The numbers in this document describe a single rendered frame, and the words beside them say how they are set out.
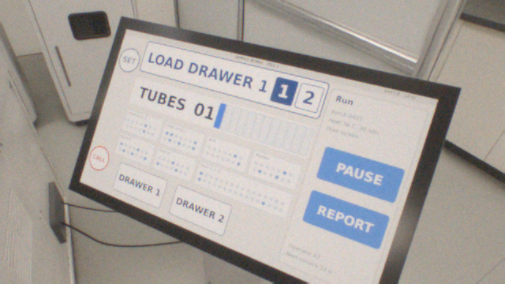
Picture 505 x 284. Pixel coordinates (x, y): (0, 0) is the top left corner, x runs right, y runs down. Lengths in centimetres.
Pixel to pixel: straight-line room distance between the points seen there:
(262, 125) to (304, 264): 19
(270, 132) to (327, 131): 8
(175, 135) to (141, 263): 120
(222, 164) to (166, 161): 9
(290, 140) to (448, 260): 157
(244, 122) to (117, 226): 142
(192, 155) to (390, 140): 27
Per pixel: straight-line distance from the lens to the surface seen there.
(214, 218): 46
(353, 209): 42
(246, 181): 43
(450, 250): 196
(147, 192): 51
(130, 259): 165
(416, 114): 43
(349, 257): 43
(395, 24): 102
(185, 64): 50
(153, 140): 50
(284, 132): 42
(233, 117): 44
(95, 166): 57
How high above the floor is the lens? 136
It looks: 39 degrees down
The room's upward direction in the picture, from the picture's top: 3 degrees clockwise
